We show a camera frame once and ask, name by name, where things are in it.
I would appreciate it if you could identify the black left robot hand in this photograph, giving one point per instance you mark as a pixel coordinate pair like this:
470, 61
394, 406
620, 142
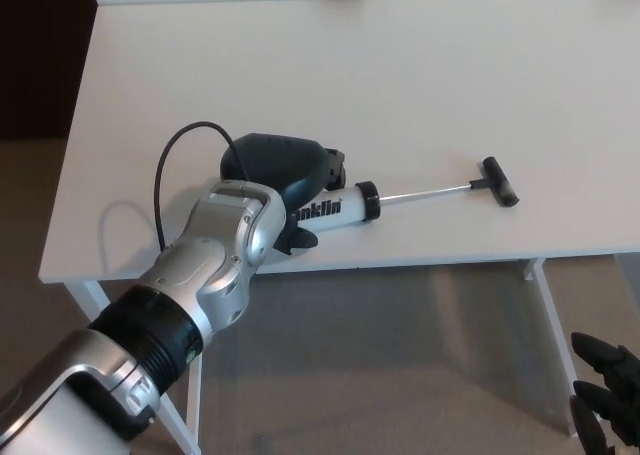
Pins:
270, 157

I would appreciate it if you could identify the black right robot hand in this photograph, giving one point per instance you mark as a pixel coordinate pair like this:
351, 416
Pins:
615, 400

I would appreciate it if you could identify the white Franklin air pump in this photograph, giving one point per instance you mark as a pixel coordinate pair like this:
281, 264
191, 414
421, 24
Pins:
350, 205

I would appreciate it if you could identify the white desk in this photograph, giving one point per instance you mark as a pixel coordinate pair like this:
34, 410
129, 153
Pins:
400, 75

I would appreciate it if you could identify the white desk leg frame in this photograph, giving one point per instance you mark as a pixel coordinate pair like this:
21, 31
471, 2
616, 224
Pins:
194, 415
555, 335

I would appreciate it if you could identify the dark brown wall panel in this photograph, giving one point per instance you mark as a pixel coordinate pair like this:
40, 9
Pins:
40, 55

